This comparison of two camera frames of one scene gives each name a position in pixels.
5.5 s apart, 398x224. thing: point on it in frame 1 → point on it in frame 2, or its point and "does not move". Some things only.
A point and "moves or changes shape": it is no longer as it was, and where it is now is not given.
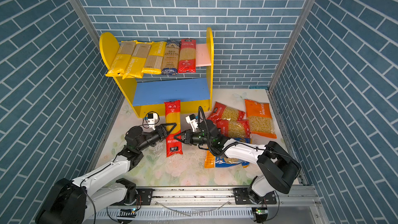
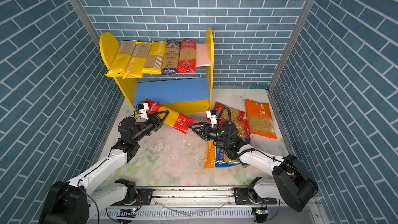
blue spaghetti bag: (170, 62) does not move
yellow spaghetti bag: (122, 58) does not move
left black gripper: (160, 133) → (154, 122)
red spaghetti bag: (187, 56) does not move
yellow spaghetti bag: (137, 60) does not move
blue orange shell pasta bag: (212, 161) does not move
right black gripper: (189, 137) → (205, 134)
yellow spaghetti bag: (153, 64) does not move
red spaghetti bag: (172, 115) moves or changes shape
